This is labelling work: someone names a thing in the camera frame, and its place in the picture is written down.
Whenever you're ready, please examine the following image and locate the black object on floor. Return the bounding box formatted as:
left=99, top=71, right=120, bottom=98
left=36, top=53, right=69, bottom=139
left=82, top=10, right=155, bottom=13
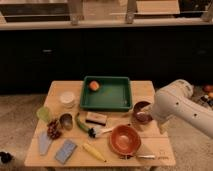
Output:
left=0, top=151, right=13, bottom=164

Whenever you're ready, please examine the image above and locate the dark purple bowl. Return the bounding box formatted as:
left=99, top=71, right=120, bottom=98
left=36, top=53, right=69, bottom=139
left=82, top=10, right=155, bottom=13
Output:
left=133, top=101, right=153, bottom=125

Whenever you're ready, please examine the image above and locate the metal fork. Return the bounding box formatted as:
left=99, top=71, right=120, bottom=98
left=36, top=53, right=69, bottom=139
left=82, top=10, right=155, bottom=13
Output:
left=119, top=155, right=156, bottom=160

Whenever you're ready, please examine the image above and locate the black dish brush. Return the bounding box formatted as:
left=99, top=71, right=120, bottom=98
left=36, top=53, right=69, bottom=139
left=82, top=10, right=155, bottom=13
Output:
left=88, top=126, right=113, bottom=138

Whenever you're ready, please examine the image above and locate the green plastic tray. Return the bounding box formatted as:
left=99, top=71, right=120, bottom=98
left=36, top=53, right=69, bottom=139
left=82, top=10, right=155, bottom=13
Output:
left=80, top=76, right=133, bottom=112

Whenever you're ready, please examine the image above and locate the grey blue spatula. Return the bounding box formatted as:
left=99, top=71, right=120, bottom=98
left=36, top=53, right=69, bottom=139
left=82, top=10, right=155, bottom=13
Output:
left=38, top=131, right=52, bottom=155

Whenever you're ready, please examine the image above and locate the orange red bowl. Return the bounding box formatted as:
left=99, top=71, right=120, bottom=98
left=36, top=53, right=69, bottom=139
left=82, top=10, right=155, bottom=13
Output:
left=109, top=125, right=141, bottom=156

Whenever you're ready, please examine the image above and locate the wooden table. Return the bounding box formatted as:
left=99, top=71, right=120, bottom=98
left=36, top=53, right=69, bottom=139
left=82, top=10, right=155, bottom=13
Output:
left=24, top=81, right=176, bottom=169

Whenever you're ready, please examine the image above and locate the green cucumber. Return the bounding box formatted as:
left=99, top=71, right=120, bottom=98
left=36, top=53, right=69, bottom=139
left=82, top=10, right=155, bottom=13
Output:
left=75, top=113, right=89, bottom=133

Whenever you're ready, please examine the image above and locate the orange fruit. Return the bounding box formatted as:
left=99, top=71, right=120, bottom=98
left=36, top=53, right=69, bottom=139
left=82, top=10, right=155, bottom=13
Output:
left=89, top=81, right=100, bottom=91

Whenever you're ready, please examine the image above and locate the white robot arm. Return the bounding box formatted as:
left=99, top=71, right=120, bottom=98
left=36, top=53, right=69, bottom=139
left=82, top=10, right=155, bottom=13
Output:
left=149, top=79, right=213, bottom=138

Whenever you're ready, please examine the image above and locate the green plastic cup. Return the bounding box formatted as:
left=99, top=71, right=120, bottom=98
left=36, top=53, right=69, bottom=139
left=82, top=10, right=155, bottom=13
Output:
left=36, top=106, right=50, bottom=123

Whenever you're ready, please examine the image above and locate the white cup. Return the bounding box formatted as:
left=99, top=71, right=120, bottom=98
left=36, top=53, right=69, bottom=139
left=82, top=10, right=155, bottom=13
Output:
left=59, top=91, right=75, bottom=108

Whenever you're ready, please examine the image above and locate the small metal cup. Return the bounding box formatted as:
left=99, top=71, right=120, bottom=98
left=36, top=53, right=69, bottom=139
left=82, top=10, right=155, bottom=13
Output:
left=59, top=113, right=73, bottom=130

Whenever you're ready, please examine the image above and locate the bunch of dark grapes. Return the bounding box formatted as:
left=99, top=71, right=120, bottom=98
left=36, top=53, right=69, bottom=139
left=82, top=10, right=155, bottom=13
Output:
left=47, top=119, right=61, bottom=140

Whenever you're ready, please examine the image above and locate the blue sponge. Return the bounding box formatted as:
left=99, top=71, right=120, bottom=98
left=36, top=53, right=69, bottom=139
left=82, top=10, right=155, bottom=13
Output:
left=55, top=140, right=77, bottom=164

